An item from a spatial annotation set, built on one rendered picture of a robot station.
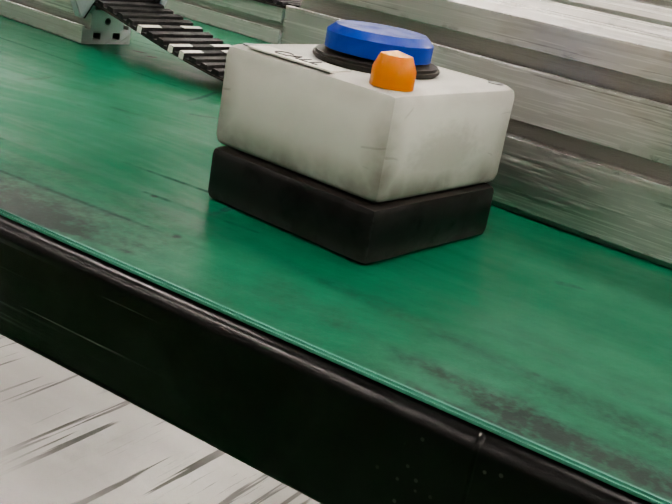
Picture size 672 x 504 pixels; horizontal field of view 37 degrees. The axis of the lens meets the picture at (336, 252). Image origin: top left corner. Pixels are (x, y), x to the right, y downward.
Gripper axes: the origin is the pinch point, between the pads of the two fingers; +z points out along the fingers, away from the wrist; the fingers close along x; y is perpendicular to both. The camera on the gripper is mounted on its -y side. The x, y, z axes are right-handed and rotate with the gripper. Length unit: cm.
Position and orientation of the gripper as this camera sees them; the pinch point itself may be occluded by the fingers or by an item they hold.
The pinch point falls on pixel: (126, 1)
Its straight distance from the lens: 68.5
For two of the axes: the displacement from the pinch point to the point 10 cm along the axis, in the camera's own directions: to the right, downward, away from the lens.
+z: -1.7, 9.3, 3.3
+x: -6.3, 1.5, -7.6
